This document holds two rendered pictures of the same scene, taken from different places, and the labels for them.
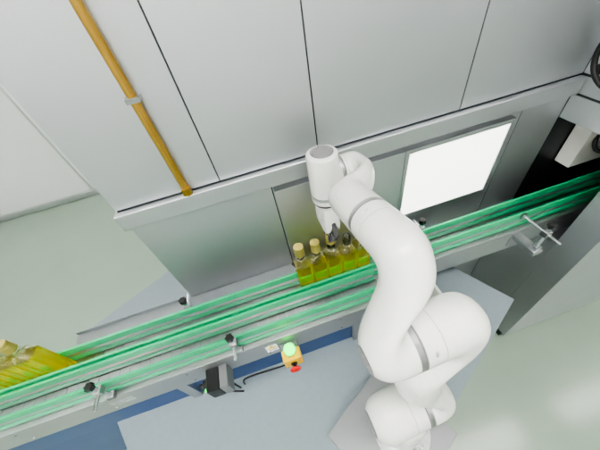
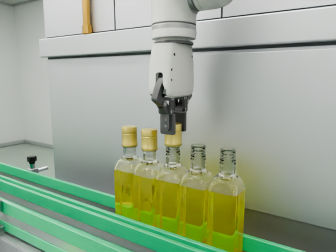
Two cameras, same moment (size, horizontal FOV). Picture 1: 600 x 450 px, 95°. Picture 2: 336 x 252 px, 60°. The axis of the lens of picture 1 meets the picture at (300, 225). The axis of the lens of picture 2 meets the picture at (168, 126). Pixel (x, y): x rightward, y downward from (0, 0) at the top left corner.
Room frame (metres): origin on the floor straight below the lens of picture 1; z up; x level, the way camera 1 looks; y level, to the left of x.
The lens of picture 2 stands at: (0.16, -0.45, 1.44)
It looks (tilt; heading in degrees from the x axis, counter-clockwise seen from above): 10 degrees down; 40
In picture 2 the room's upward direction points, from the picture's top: straight up
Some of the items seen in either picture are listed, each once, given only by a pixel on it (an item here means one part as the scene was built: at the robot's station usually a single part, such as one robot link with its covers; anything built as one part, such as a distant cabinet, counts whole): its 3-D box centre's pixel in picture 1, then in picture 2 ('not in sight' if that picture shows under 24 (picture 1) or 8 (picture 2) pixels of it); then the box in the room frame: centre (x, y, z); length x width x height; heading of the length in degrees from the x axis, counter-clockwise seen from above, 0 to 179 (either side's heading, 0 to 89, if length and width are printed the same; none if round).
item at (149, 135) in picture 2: (315, 245); (149, 139); (0.59, -0.04, 1.31); 0.04 x 0.04 x 0.04
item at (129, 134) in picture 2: (298, 250); (129, 135); (0.59, 0.02, 1.31); 0.04 x 0.04 x 0.04
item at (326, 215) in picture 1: (327, 210); (173, 67); (0.60, -0.09, 1.46); 0.10 x 0.07 x 0.11; 8
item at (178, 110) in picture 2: not in sight; (181, 114); (0.64, -0.09, 1.36); 0.03 x 0.03 x 0.07; 8
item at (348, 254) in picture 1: (347, 261); (197, 220); (0.61, -0.15, 1.16); 0.06 x 0.06 x 0.21; 7
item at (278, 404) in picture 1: (282, 319); not in sight; (0.64, 0.19, 0.73); 1.58 x 1.52 x 0.04; 126
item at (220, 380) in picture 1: (220, 380); not in sight; (0.34, 0.42, 0.96); 0.08 x 0.08 x 0.08; 7
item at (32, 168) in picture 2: (189, 303); (38, 173); (0.60, 0.50, 1.11); 0.07 x 0.04 x 0.13; 7
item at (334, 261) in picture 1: (333, 265); (172, 213); (0.60, -0.09, 1.16); 0.06 x 0.06 x 0.21; 8
